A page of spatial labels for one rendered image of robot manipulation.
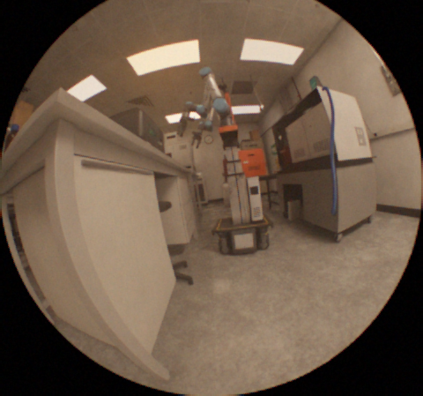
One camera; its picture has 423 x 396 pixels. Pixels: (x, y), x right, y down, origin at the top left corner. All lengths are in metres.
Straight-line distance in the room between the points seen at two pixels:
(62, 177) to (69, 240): 0.11
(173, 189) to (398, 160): 2.63
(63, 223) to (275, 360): 0.79
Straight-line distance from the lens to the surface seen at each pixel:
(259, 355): 0.76
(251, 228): 1.33
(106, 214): 0.41
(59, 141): 0.33
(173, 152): 2.42
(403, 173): 2.31
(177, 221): 1.36
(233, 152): 1.43
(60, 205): 0.31
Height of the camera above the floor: 0.71
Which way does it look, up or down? 1 degrees down
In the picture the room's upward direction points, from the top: 8 degrees counter-clockwise
